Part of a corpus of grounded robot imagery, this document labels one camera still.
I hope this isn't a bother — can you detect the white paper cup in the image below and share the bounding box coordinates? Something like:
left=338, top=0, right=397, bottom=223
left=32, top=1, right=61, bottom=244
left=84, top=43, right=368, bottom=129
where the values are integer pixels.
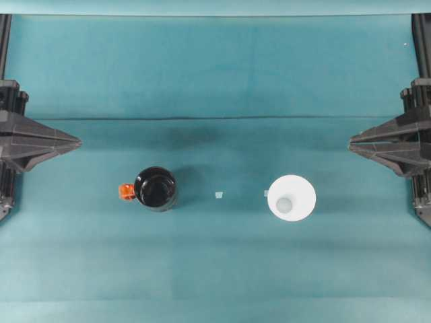
left=267, top=174, right=317, bottom=222

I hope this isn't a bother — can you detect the black cup holder red handle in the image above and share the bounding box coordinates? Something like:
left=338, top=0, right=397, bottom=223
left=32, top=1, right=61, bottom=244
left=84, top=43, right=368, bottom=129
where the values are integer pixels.
left=117, top=165, right=178, bottom=213

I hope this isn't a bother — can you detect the blue-green table cloth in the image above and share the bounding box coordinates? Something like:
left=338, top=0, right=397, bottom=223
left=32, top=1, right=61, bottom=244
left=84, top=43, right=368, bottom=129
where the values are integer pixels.
left=0, top=13, right=431, bottom=323

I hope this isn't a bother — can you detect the black frame rail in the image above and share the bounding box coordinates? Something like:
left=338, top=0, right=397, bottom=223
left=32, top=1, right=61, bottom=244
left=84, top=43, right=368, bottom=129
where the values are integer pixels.
left=411, top=13, right=431, bottom=81
left=0, top=13, right=13, bottom=81

